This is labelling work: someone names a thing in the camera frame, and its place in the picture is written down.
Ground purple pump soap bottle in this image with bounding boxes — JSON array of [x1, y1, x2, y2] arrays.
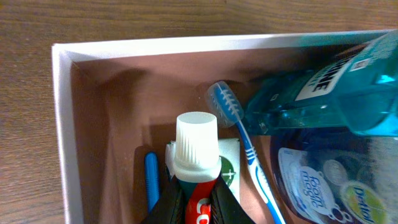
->
[[270, 128, 397, 223]]

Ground blue white toothbrush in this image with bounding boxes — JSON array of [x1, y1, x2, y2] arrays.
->
[[206, 81, 286, 224]]

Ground teal mouthwash bottle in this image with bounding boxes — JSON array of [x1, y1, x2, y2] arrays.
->
[[244, 30, 397, 137]]

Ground toothpaste tube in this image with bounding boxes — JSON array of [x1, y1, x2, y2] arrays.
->
[[172, 111, 221, 224]]

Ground green Dettol soap box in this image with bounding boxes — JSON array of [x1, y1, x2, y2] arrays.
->
[[165, 138, 240, 202]]

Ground blue disposable razor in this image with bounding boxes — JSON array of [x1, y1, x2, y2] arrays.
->
[[144, 152, 160, 213]]

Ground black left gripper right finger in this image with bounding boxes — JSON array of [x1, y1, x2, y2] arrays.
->
[[210, 176, 254, 224]]

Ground pink open cardboard box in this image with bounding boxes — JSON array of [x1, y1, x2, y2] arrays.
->
[[51, 29, 398, 224]]

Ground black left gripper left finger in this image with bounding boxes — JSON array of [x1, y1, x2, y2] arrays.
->
[[141, 179, 185, 224]]

